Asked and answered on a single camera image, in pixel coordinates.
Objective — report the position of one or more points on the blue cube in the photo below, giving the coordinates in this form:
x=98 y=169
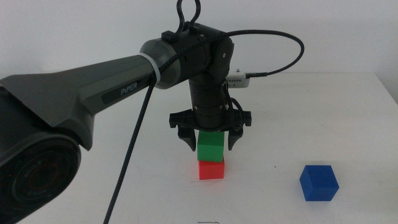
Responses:
x=317 y=183

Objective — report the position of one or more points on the green cube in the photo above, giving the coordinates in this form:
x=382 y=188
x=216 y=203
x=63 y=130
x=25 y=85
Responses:
x=211 y=146

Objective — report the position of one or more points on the left black Piper arm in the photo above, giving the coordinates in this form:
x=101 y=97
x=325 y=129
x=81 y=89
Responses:
x=62 y=93

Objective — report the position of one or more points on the red cube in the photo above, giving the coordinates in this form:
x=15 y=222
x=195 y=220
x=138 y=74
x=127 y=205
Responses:
x=211 y=170

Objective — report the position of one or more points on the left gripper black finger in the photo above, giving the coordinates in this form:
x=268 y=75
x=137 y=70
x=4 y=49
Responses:
x=234 y=137
x=188 y=137

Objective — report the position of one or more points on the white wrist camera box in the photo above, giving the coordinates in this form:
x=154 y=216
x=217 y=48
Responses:
x=237 y=81

